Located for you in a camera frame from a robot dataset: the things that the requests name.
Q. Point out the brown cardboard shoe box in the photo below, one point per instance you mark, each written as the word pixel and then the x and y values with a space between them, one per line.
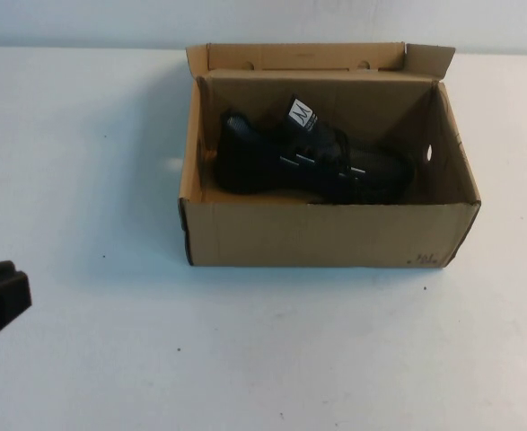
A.
pixel 312 233

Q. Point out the black mesh sneaker with laces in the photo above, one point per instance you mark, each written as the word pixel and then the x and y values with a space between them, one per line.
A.
pixel 254 166

